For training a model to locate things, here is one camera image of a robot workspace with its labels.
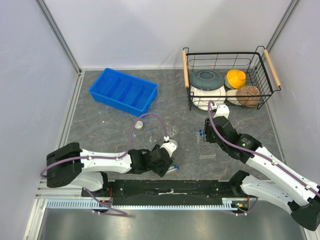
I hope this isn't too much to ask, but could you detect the small glass beaker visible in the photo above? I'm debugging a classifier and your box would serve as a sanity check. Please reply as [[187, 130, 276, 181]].
[[166, 124, 179, 139]]

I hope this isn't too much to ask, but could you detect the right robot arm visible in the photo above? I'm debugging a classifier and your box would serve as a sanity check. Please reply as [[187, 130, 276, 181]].
[[203, 116, 320, 231]]

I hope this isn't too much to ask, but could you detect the white ceramic plate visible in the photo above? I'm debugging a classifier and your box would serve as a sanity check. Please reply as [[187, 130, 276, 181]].
[[190, 86, 226, 111]]

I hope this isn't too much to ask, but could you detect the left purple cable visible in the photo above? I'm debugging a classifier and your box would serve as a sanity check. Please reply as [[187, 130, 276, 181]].
[[39, 112, 171, 178]]

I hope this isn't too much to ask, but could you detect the clear acrylic tube rack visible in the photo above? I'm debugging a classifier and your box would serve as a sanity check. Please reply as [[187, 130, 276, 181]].
[[196, 133, 216, 160]]

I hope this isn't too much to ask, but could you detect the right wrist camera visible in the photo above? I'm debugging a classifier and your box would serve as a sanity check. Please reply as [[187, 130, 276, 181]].
[[213, 104, 230, 119]]

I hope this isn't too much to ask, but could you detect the black wire basket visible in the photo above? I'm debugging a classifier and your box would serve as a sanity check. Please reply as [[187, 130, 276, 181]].
[[182, 46, 282, 110]]

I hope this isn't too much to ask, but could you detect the round glass flask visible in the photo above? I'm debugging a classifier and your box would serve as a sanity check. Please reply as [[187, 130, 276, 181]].
[[145, 128, 160, 143]]

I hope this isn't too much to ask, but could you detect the blue plastic divided bin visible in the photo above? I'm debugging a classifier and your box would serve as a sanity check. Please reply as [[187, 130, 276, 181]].
[[89, 68, 158, 117]]

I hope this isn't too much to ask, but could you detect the yellow ribbed bowl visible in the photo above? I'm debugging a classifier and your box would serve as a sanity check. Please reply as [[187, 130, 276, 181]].
[[224, 69, 247, 89]]

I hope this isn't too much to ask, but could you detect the speckled white bowl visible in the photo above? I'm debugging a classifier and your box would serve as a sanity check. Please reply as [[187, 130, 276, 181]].
[[226, 89, 243, 106]]

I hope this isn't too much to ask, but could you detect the small white crucible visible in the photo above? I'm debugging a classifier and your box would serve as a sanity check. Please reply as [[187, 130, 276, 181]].
[[134, 120, 144, 131]]

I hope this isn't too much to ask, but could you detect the dark teal ceramic bowl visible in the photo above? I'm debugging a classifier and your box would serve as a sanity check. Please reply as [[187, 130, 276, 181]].
[[189, 69, 225, 91]]

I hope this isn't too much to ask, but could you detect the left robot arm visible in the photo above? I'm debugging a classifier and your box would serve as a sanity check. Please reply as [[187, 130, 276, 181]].
[[41, 140, 178, 197]]

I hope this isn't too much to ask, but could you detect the brown clay cup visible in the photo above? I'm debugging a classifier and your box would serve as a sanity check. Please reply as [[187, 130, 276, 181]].
[[236, 85, 261, 108]]

